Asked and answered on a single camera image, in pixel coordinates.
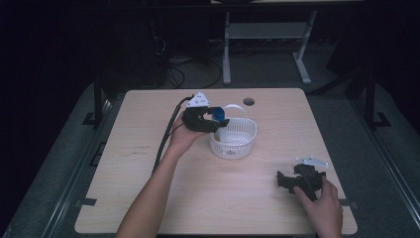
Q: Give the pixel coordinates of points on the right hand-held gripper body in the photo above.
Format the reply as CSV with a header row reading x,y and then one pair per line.
x,y
310,180

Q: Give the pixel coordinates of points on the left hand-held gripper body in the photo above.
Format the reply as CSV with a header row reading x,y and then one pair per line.
x,y
194,115

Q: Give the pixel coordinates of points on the white tube with blue cap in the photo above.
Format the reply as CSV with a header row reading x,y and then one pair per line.
x,y
218,113

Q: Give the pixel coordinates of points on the white plastic basket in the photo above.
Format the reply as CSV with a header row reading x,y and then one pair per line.
x,y
238,148

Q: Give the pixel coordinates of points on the person's left hand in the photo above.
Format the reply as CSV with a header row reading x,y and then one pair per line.
x,y
183,137

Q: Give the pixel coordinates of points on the person's right hand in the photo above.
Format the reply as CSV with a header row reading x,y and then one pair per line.
x,y
322,211

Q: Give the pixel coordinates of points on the black tape strip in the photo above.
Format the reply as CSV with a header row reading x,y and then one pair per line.
x,y
348,204
88,202

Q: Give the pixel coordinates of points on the dark computer case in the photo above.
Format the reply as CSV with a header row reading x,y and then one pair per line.
x,y
138,53

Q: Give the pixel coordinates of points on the metal floor rail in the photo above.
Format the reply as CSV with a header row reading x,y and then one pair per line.
x,y
77,172
389,165

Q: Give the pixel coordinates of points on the grey metal desk frame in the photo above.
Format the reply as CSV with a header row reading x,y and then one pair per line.
x,y
265,30

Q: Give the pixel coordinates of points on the black upright post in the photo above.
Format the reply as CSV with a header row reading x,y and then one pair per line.
x,y
98,99
370,99

